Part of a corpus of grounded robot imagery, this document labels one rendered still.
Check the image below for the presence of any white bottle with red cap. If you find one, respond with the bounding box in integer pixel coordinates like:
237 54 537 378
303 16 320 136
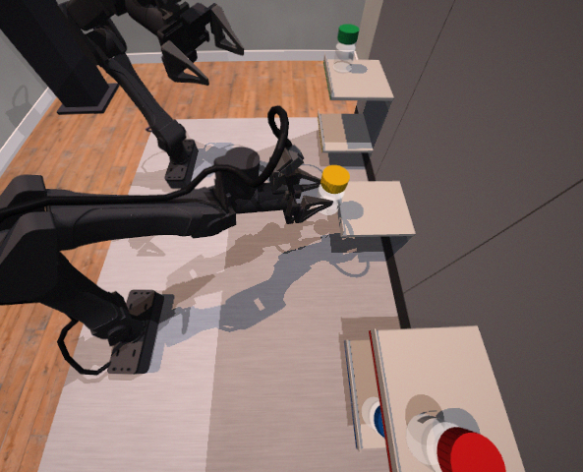
406 414 506 472

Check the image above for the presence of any white bottle with yellow cap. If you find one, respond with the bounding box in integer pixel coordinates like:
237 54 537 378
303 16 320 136
317 165 350 215

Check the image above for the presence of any clear bottle with green cap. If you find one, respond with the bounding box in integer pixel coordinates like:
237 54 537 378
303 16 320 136
333 25 359 74

